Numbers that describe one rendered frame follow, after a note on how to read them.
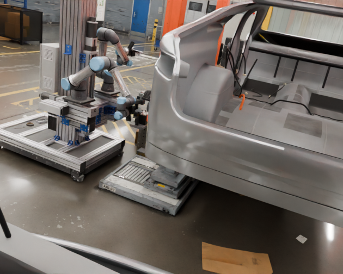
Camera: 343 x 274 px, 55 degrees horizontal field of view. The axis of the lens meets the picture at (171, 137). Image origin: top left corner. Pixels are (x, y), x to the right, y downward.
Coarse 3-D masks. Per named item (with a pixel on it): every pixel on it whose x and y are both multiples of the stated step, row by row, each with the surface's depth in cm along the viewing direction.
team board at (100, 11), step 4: (100, 0) 1164; (104, 0) 1183; (100, 4) 1171; (104, 4) 1190; (100, 8) 1177; (104, 8) 1197; (100, 12) 1183; (104, 12) 1203; (96, 16) 1170; (100, 16) 1190; (104, 16) 1211; (96, 20) 1177; (100, 20) 1197; (104, 20) 1216; (104, 24) 1223
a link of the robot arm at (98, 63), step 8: (104, 56) 287; (96, 64) 277; (104, 64) 279; (80, 72) 291; (88, 72) 287; (96, 72) 285; (64, 80) 299; (72, 80) 297; (80, 80) 296; (64, 88) 302; (72, 88) 303
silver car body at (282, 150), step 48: (288, 0) 287; (192, 48) 251; (288, 48) 492; (336, 48) 544; (192, 96) 269; (240, 96) 356; (288, 96) 430; (336, 96) 474; (192, 144) 201; (240, 144) 187; (288, 144) 185; (336, 144) 259; (240, 192) 205; (288, 192) 190; (336, 192) 177
